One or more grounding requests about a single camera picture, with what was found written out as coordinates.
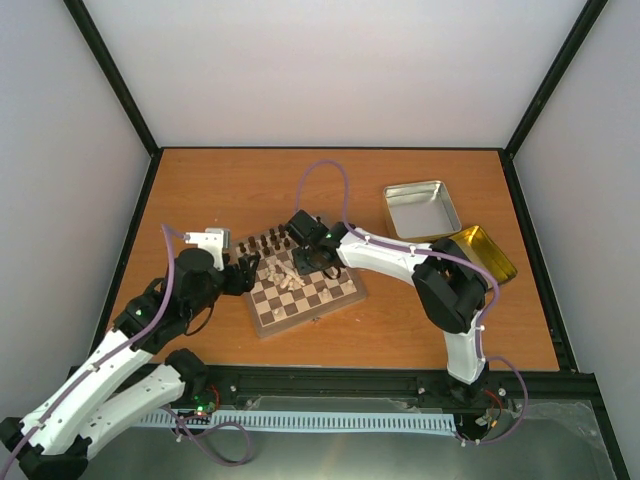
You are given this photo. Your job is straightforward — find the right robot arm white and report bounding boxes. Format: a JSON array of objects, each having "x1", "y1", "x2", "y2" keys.
[{"x1": 284, "y1": 210, "x2": 489, "y2": 385}]

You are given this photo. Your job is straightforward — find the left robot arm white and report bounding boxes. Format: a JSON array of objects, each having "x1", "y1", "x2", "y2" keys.
[{"x1": 1, "y1": 248, "x2": 260, "y2": 479}]

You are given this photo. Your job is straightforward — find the dark chess pieces rows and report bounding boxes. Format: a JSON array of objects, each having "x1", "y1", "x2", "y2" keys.
[{"x1": 233, "y1": 224, "x2": 296, "y2": 257}]

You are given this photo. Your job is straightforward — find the white chess pieces pile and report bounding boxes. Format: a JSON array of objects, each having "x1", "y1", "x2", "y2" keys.
[{"x1": 266, "y1": 257, "x2": 305, "y2": 291}]

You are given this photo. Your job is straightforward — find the wooden chess board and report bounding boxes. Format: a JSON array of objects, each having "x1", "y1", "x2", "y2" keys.
[{"x1": 229, "y1": 237, "x2": 367, "y2": 338}]

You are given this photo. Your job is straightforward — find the open silver tin box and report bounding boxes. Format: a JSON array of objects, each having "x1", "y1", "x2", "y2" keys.
[{"x1": 383, "y1": 180, "x2": 462, "y2": 242}]

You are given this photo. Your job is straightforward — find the gold tin lid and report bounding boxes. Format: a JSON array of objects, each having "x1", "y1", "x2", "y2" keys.
[{"x1": 428, "y1": 225, "x2": 518, "y2": 286}]

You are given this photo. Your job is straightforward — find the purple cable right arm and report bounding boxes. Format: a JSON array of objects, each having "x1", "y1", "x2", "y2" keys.
[{"x1": 293, "y1": 159, "x2": 529, "y2": 446}]

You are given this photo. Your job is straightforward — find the blue cable duct strip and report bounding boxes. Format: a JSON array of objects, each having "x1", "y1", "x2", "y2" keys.
[{"x1": 137, "y1": 409, "x2": 456, "y2": 436}]

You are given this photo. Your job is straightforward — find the black frame post left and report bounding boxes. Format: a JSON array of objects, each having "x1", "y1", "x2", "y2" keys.
[{"x1": 62, "y1": 0, "x2": 164, "y2": 156}]

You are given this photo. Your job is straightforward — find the black frame post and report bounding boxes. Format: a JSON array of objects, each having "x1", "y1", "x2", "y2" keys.
[
  {"x1": 504, "y1": 0, "x2": 611, "y2": 156},
  {"x1": 62, "y1": 0, "x2": 164, "y2": 156}
]

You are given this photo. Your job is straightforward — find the black frame post right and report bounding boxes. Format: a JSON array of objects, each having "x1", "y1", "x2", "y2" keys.
[{"x1": 504, "y1": 0, "x2": 611, "y2": 156}]

